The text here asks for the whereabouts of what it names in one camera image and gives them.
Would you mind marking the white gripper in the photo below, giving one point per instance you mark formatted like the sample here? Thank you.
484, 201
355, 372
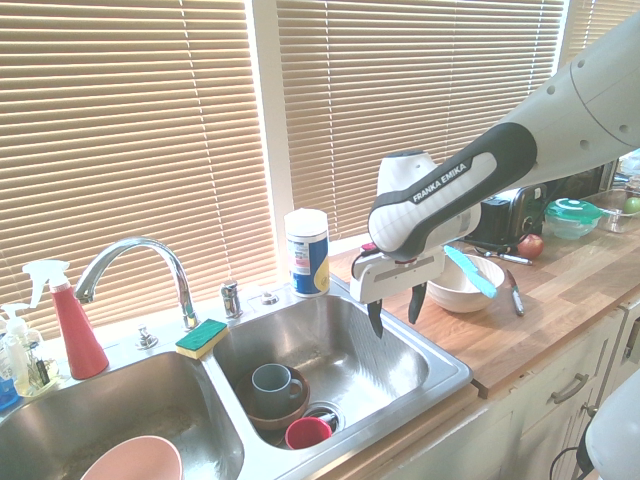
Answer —
395, 277

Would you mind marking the teal serrated knife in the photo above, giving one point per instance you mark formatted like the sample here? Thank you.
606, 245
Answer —
472, 272

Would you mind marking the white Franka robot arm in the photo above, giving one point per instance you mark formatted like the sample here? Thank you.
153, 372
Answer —
450, 190

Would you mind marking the stainless steel double sink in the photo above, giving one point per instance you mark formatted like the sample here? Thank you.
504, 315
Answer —
350, 345

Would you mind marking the metal sink drain strainer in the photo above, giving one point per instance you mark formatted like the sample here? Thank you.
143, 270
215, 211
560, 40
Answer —
337, 415

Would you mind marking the chrome sink hole cap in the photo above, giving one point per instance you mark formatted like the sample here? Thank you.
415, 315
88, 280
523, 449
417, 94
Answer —
269, 298

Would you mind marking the chrome sink knob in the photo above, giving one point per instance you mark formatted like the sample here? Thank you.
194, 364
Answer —
146, 339

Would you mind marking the white ceramic bowl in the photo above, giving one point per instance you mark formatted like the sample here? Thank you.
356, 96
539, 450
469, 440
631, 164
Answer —
462, 295

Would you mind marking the white and blue wipes canister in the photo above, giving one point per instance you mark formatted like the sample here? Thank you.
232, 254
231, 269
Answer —
306, 255

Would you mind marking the silver utensil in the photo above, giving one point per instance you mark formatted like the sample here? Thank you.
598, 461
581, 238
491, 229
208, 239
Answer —
510, 258

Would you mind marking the brown wooden bowl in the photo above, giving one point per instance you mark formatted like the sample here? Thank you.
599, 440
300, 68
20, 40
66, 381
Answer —
295, 415

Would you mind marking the gray mug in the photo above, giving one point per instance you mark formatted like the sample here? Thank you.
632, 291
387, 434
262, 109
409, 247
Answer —
272, 390

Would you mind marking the red apple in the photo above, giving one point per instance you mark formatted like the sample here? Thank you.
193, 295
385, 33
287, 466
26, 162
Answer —
531, 246

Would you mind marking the red mug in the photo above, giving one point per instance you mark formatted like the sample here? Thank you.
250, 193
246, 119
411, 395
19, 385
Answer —
307, 435

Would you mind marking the black toaster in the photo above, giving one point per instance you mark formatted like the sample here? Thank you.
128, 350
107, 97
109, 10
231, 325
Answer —
515, 212

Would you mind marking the cream kitchen cabinet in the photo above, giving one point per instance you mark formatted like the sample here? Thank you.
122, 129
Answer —
540, 420

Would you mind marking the green and yellow sponge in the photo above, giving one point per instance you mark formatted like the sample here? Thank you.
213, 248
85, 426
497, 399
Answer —
202, 336

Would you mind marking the green-lidded container stack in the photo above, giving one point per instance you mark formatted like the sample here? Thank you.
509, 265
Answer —
572, 217

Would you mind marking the medium beige window blind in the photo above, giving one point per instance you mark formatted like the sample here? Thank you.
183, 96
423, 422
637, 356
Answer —
410, 90

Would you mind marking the black microwave oven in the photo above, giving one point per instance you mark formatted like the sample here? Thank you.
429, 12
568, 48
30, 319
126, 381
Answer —
585, 181

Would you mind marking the chrome gooseneck faucet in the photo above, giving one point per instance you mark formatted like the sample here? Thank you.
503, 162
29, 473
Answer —
170, 260

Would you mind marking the clear plastic container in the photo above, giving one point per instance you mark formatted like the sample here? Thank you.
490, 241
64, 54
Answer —
612, 217

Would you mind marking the white rounded object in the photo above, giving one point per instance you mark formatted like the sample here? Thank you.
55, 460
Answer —
617, 440

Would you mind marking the green apple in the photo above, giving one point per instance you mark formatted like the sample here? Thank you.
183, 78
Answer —
632, 205

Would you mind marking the pink bowl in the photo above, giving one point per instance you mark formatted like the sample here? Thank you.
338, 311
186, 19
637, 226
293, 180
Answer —
140, 460

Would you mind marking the red spray bottle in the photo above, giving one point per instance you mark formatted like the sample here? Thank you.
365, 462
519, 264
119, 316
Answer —
80, 340

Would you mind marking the wide beige window blind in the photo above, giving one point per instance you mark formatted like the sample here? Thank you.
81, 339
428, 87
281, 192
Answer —
125, 125

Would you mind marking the narrow beige window blind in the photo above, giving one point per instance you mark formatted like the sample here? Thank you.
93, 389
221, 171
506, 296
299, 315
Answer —
600, 25

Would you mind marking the clear soap pump bottle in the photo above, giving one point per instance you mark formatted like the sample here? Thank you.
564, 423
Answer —
17, 350

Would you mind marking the blue liquid bottle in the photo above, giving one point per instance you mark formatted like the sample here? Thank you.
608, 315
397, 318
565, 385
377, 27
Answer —
6, 385

